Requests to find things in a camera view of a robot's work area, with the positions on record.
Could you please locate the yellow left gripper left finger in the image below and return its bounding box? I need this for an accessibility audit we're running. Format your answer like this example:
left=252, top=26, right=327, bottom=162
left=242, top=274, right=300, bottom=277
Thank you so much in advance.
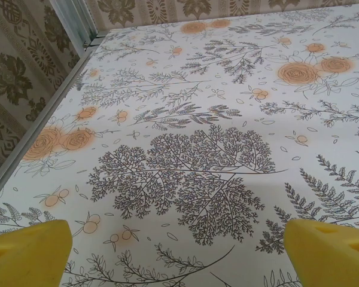
left=0, top=219, right=74, bottom=287

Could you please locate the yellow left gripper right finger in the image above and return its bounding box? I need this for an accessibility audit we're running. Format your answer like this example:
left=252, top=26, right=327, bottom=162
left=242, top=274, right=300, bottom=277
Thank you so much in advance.
left=285, top=219, right=359, bottom=287

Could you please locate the aluminium frame side rail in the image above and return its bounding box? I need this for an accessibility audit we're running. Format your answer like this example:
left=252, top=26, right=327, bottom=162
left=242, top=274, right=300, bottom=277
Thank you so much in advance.
left=0, top=47, right=95, bottom=207

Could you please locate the aluminium frame corner post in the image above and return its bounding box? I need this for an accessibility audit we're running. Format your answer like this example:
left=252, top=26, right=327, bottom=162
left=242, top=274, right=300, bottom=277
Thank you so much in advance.
left=52, top=0, right=104, bottom=47

